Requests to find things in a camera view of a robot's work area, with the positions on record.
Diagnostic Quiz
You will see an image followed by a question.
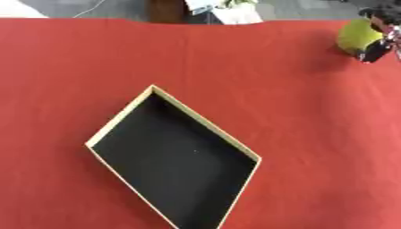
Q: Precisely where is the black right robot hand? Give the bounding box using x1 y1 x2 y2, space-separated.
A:
355 3 401 64

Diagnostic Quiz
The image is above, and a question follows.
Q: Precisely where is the yellow-green round toy fruit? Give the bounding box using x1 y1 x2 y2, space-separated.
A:
335 18 386 55

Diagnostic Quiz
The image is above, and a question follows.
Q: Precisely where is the tan box with black inside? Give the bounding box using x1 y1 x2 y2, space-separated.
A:
84 84 263 229

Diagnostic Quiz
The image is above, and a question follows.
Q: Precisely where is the white object with blue edge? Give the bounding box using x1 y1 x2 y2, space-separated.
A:
183 0 226 16

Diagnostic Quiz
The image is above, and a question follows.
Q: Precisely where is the brown wooden post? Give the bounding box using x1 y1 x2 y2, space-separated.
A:
147 0 187 23

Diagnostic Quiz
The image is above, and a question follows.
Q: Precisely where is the white cable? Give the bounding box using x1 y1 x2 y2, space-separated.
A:
70 0 108 19

